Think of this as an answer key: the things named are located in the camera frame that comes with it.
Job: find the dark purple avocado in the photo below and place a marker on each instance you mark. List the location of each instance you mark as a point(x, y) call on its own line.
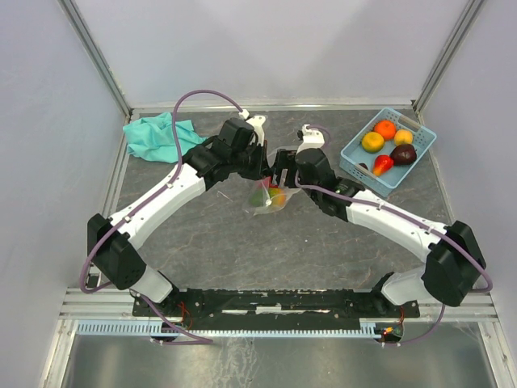
point(403, 155)

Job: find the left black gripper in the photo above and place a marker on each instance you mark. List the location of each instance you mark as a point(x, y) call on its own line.
point(263, 169)

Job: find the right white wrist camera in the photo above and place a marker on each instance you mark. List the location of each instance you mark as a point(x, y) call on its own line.
point(310, 137)

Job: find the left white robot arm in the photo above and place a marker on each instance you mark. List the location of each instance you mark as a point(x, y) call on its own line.
point(114, 242)

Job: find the yellow orange fruit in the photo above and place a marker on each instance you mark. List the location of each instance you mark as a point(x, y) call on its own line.
point(372, 142)

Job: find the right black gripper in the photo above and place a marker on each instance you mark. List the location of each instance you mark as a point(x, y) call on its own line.
point(284, 161)

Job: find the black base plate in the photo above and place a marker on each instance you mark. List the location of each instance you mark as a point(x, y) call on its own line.
point(275, 309)

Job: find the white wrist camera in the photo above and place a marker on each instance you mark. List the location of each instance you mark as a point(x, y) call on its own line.
point(257, 121)
point(310, 137)

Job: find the clear dotted zip bag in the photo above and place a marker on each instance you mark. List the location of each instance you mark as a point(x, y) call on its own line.
point(266, 182)

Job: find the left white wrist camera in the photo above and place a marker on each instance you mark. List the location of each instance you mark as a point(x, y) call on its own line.
point(257, 121)

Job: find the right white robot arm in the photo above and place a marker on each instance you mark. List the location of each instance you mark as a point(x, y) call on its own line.
point(451, 258)

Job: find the red strawberry pear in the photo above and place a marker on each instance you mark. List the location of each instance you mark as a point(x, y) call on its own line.
point(382, 164)

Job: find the orange tangerine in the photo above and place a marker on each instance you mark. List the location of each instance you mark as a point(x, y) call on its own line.
point(386, 128)

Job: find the aluminium frame rail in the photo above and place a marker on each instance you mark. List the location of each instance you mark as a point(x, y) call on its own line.
point(115, 304)

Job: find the light blue plastic basket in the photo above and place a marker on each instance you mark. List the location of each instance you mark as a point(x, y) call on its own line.
point(353, 153)

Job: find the light blue cable duct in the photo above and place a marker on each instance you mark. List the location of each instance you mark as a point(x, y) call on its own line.
point(157, 328)

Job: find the green orange mango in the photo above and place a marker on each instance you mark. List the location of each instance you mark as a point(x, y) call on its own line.
point(261, 198)

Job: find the teal crumpled cloth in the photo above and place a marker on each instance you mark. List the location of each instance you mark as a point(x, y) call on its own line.
point(152, 139)

